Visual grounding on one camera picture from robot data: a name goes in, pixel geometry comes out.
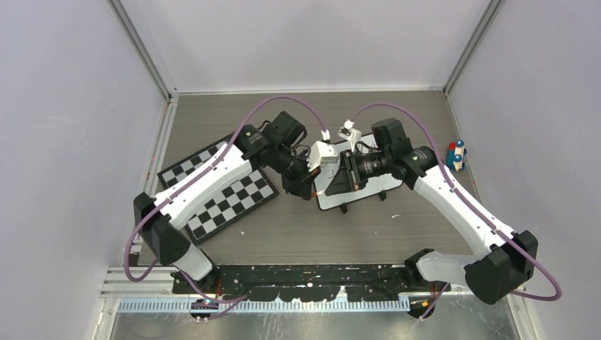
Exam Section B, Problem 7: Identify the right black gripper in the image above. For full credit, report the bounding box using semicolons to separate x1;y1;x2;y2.
325;148;391;196

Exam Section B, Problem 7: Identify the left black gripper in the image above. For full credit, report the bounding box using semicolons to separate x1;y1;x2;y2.
271;145;322;200

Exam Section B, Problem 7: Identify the white whiteboard black frame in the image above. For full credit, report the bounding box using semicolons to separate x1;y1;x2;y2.
313;141;403;213

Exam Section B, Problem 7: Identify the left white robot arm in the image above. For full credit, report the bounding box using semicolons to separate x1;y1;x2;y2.
133;111;317;293

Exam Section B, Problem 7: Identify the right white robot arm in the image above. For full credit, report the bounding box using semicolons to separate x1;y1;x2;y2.
325;118;539;305

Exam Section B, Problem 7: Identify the black white chessboard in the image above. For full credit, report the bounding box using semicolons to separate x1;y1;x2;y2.
157;135;279;246

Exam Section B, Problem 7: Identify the blue red toy car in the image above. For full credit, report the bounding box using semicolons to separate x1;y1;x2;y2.
446;139;467;171

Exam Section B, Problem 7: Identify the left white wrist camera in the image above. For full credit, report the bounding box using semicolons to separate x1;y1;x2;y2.
307;130;339;172

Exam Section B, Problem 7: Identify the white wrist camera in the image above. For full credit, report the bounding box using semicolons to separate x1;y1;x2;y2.
337;120;362;153
307;130;339;172

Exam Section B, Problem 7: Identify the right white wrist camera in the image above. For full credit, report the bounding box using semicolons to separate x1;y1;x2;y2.
337;120;362;153

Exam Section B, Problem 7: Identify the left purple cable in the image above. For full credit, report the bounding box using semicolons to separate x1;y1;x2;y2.
123;96;332;321

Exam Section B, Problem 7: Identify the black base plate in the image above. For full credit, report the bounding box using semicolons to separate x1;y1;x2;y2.
171;264;450;302

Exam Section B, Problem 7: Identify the slotted cable duct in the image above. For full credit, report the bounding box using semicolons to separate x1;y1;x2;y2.
117;296;410;314

